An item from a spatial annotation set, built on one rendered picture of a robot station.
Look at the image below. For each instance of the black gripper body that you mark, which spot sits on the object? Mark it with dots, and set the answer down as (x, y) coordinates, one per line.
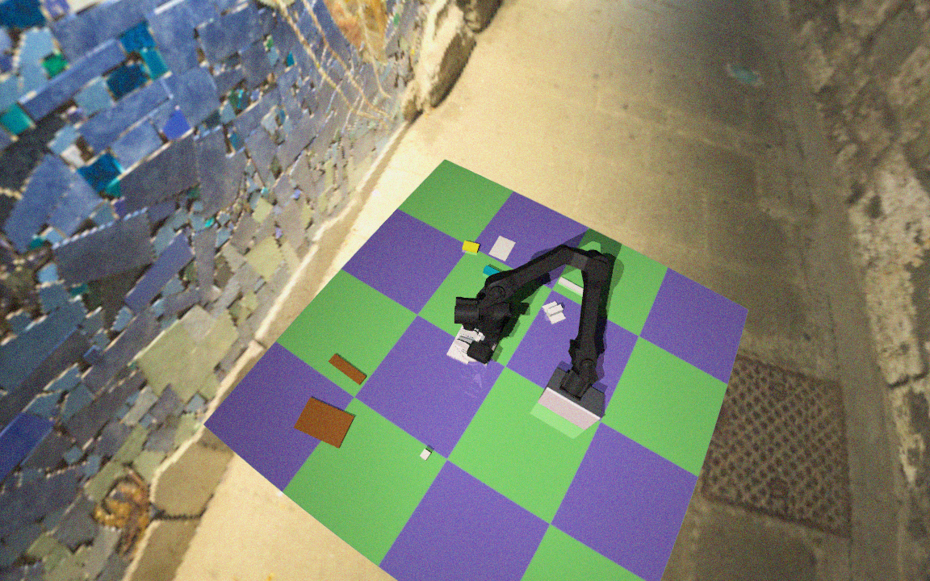
(483, 352)

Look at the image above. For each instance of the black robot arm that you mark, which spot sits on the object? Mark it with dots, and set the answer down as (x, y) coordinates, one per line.
(489, 307)

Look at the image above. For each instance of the brown rectangular bar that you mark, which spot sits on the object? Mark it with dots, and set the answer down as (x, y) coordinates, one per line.
(347, 369)

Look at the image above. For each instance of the brown rectangular plate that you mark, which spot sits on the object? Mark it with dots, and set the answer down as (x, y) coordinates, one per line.
(324, 422)

